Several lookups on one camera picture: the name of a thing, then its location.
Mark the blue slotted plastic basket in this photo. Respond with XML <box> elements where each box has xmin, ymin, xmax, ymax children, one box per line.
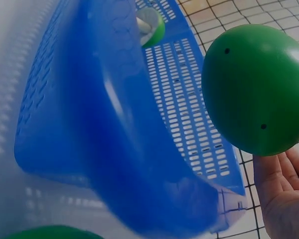
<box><xmin>13</xmin><ymin>0</ymin><xmax>246</xmax><ymax>239</ymax></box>

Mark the white slotted plastic basket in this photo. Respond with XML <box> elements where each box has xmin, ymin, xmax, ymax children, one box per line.
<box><xmin>0</xmin><ymin>0</ymin><xmax>108</xmax><ymax>239</ymax></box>

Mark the person's right hand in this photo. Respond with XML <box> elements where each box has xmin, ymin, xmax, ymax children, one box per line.
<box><xmin>252</xmin><ymin>130</ymin><xmax>299</xmax><ymax>239</ymax></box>

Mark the green plastic dome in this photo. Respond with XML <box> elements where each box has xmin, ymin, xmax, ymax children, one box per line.
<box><xmin>136</xmin><ymin>6</ymin><xmax>166</xmax><ymax>49</ymax></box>
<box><xmin>3</xmin><ymin>225</ymin><xmax>104</xmax><ymax>239</ymax></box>
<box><xmin>200</xmin><ymin>24</ymin><xmax>299</xmax><ymax>157</ymax></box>

